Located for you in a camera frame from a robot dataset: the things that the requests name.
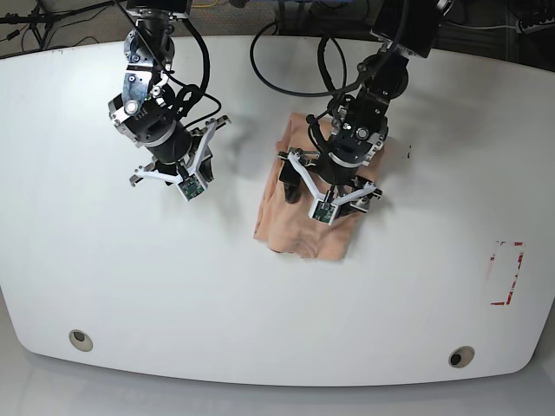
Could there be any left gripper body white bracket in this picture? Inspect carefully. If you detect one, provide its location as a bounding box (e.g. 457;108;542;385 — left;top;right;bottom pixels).
278;147;382;208

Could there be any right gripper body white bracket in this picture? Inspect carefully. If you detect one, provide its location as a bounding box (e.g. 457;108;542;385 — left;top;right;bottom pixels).
129;115;231;189

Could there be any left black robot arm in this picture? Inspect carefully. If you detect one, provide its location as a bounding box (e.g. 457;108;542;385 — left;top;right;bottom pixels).
278;1;452;224

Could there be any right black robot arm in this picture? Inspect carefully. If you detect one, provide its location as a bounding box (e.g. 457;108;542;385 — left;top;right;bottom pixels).
108;1;231;200

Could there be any red tape rectangle marking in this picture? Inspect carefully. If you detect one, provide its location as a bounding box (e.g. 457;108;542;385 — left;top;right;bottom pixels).
485;241;525;306

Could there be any black tripod stand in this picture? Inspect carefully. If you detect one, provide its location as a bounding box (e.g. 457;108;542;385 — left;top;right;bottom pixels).
1;1;114;52

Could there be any left table grommet hole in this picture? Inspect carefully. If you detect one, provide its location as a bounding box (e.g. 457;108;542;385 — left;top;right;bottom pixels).
69;329;94;353

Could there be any table grommet hole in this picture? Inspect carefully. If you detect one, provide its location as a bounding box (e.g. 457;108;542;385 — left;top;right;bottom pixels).
69;329;94;353
448;346;475;369

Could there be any right table grommet hole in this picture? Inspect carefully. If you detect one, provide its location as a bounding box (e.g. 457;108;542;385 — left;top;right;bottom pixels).
448;346;475;369

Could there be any white power strip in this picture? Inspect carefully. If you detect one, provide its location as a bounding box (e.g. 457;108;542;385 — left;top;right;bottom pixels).
516;9;554;35

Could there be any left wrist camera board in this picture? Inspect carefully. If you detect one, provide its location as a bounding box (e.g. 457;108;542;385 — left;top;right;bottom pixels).
308;199;339;225

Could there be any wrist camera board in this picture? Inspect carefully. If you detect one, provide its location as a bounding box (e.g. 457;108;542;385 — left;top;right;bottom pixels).
177;174;206;201
308;199;339;225

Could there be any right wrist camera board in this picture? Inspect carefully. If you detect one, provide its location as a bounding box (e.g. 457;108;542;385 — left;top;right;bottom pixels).
177;174;206;201

